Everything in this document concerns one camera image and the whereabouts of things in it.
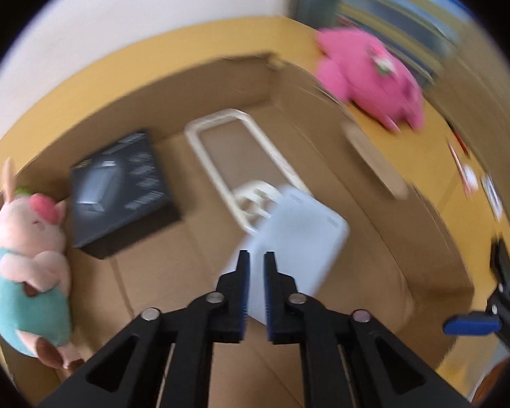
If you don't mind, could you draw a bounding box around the white phone case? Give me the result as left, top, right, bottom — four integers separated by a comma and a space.
221, 184, 350, 324

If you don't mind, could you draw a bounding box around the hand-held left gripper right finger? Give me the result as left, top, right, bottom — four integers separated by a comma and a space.
264, 251, 473, 408

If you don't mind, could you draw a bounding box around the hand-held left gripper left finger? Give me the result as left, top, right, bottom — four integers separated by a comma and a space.
38, 251, 251, 408

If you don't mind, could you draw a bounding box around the cream plastic frame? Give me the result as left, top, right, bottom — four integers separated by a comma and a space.
185, 108, 312, 235

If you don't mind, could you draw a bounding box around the black product box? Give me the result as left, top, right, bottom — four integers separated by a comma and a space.
70, 131, 183, 261

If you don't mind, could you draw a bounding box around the brown cardboard box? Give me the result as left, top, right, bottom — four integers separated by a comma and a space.
0, 53, 477, 408

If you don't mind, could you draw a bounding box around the wooden desktop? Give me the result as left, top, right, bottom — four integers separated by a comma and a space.
0, 15, 510, 408

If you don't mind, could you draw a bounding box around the small red white item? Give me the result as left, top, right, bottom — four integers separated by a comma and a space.
446, 136, 479, 199

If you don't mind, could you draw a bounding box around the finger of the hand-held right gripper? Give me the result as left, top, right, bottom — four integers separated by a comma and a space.
443, 302, 503, 336

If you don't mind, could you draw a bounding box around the small white dark item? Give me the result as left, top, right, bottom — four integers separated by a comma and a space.
480, 172, 506, 222

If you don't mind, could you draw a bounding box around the pink plush toy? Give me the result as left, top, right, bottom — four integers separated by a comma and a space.
314, 28, 426, 132

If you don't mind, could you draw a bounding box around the pig plush toy teal outfit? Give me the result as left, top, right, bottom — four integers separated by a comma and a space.
0, 157, 84, 370

